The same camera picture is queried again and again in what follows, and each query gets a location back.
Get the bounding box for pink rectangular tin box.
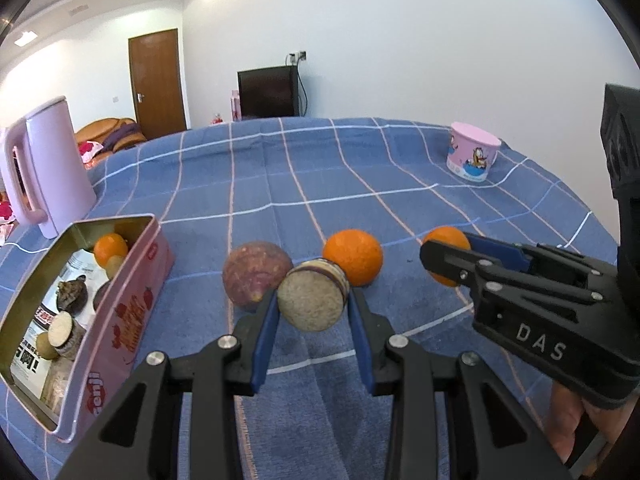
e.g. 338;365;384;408
1;214;174;443

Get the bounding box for black power cable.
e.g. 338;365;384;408
285;52;309;117

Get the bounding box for brown leather armchair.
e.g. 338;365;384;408
75;118;148;169

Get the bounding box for yam piece in tin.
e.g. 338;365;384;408
36;312;86;361

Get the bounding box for small orange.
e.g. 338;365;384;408
422;226;471;288

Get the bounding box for large orange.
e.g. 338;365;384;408
93;232;129;269

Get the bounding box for orange on table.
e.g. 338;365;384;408
322;229;384;287

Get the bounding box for printed paper in tin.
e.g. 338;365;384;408
10;249;107;422

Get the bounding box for dark wrinkled passion fruit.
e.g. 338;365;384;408
56;274;88;315

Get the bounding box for person's right hand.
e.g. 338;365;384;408
544;381;632;466

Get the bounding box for pink cartoon mug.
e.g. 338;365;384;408
446;122;502;182

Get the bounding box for green kiwi fruit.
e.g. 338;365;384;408
104;255;125;280

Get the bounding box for pink electric kettle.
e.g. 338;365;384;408
1;96;96;240

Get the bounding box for round purple passion fruit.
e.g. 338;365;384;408
222;240;293;311

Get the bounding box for brown wooden door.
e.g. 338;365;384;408
128;28;186;140

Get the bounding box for black television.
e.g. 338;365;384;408
238;65;300;120

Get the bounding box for pink flower cushion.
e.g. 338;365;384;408
78;141;103;164

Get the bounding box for white wall socket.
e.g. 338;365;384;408
288;51;307;64

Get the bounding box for dark round mangosteen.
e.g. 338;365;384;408
92;281;111;311

